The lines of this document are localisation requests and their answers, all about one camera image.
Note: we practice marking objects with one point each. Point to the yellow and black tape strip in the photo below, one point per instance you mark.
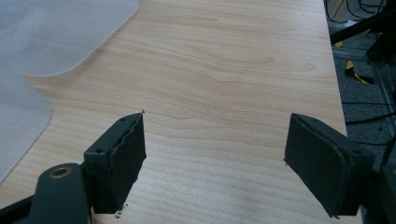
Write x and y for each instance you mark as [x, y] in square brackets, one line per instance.
[355, 73]

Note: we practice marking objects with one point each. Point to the translucent white plastic mat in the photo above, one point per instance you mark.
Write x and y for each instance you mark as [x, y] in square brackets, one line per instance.
[17, 124]
[56, 34]

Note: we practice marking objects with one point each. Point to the black metal stand frame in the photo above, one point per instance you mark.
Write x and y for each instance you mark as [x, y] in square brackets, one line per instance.
[370, 28]

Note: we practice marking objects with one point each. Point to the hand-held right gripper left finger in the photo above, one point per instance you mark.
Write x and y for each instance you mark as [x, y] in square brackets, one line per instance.
[116, 165]

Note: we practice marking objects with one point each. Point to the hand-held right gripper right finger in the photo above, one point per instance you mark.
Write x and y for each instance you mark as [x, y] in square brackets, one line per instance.
[323, 161]

